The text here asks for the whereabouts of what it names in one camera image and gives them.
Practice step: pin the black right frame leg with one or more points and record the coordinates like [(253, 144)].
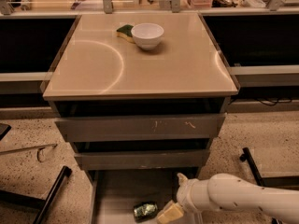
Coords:
[(269, 182)]

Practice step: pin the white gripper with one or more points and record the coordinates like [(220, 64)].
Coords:
[(184, 194)]

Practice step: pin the green yellow sponge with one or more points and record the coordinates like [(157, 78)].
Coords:
[(125, 32)]

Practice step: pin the black left frame leg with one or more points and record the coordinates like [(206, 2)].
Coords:
[(41, 205)]

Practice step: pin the white bowl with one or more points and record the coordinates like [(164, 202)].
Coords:
[(147, 36)]

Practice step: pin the bottom grey drawer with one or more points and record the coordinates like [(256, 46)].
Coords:
[(117, 192)]

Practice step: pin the green can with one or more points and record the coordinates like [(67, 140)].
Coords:
[(145, 211)]

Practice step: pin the grey drawer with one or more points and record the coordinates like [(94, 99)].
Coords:
[(158, 159), (117, 192), (136, 128)]

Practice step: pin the middle grey drawer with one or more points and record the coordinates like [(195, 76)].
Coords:
[(158, 159)]

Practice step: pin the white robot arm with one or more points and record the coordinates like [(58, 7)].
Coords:
[(224, 192)]

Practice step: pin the top grey drawer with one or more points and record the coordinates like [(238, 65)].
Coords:
[(136, 128)]

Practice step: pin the black frame leg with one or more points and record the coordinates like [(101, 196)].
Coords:
[(41, 205), (269, 182)]

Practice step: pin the grey drawer cabinet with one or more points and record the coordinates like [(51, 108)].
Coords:
[(102, 75)]

